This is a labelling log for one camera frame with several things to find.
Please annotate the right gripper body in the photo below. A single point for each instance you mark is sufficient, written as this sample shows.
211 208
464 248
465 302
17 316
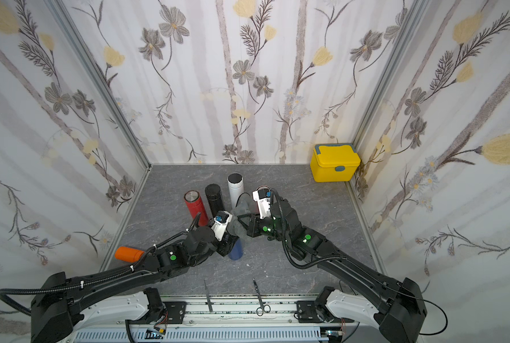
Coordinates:
254 226

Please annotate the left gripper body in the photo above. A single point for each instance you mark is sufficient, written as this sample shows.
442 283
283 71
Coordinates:
225 247

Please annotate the blue thermos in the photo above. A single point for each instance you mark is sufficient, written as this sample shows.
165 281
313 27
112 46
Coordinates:
237 251

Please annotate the grey cloth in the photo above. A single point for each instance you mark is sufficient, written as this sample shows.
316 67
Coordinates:
241 216

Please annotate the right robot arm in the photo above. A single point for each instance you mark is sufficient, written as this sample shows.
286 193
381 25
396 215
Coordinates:
396 308

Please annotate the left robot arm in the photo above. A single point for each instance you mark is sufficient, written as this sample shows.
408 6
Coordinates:
59 305

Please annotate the red thermos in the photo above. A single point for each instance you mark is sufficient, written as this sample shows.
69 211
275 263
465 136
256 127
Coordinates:
196 207

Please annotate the black thermos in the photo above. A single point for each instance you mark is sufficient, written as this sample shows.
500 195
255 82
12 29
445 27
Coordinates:
214 198

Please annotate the pink thermos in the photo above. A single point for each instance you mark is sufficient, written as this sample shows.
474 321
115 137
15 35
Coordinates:
261 188

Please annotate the white thermos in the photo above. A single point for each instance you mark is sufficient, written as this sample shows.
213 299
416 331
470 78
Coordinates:
235 184

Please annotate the metal tweezers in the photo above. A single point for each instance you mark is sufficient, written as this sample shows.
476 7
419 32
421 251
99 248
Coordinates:
208 296

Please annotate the scissors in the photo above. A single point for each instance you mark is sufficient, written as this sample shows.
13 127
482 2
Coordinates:
263 308

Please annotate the orange cap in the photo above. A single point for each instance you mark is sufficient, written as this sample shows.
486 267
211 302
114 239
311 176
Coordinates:
128 254

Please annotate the yellow lidded box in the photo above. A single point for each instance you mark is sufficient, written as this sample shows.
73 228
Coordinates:
334 162

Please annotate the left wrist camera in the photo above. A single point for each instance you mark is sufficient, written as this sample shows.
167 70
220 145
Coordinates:
220 223

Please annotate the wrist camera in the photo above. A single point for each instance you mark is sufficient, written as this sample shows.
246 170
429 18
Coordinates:
220 223
263 201

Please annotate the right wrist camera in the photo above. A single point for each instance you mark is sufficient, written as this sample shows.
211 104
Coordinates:
263 201

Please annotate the aluminium front rail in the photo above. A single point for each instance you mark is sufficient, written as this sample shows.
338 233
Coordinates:
234 319

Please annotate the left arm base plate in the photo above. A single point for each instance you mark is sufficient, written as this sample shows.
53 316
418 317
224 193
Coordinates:
171 313

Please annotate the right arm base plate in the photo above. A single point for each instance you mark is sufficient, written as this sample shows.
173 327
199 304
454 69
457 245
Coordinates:
308 312

